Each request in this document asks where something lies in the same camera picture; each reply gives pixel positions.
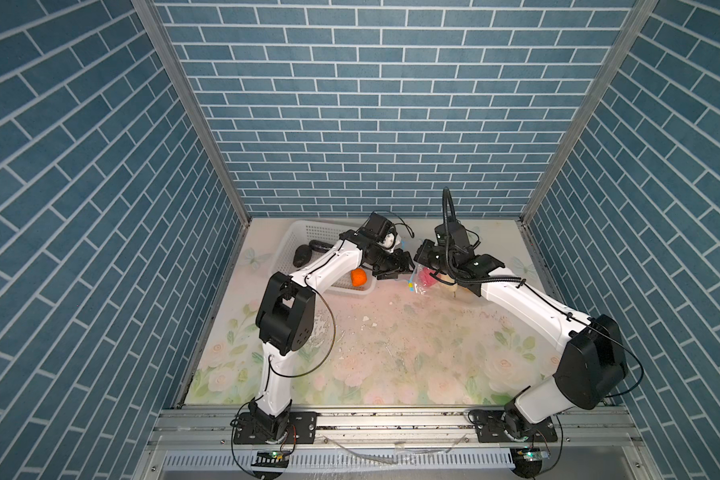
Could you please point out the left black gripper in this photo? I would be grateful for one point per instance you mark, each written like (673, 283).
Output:
(395, 267)

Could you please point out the white plastic perforated basket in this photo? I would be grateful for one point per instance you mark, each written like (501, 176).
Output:
(301, 232)

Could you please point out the orange toy tangerine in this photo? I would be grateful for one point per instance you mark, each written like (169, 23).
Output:
(358, 277)

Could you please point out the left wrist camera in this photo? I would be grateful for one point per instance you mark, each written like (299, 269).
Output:
(390, 242)

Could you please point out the black toy avocado upper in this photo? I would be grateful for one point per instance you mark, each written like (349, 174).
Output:
(302, 256)

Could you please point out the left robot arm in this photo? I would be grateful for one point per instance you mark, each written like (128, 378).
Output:
(285, 318)

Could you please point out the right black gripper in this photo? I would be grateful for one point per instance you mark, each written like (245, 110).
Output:
(423, 251)

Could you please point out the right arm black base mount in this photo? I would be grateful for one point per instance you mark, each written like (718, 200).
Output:
(504, 425)

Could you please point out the clear zip bag blue zipper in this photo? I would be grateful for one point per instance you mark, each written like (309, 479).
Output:
(432, 256)

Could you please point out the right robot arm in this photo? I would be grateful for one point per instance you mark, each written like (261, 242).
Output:
(593, 359)

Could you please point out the pink toy fruit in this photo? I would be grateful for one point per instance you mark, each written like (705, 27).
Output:
(424, 278)

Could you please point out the white slotted cable duct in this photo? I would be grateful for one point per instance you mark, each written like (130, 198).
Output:
(339, 461)

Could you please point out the dark toy eggplant green stem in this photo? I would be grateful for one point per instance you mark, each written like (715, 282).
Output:
(320, 246)

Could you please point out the aluminium front rail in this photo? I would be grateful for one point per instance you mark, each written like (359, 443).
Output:
(205, 428)

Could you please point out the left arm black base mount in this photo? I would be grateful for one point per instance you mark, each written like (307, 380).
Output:
(259, 429)

